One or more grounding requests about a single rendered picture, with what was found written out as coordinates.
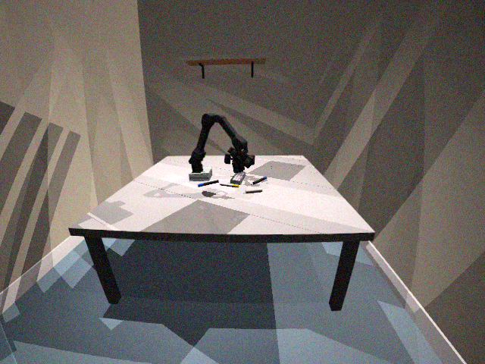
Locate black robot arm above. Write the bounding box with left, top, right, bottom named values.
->
left=189, top=113, right=253, bottom=173

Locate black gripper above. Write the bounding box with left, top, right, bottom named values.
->
left=224, top=154, right=255, bottom=165

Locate grey keyboard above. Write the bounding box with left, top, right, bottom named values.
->
left=230, top=171, right=246, bottom=185

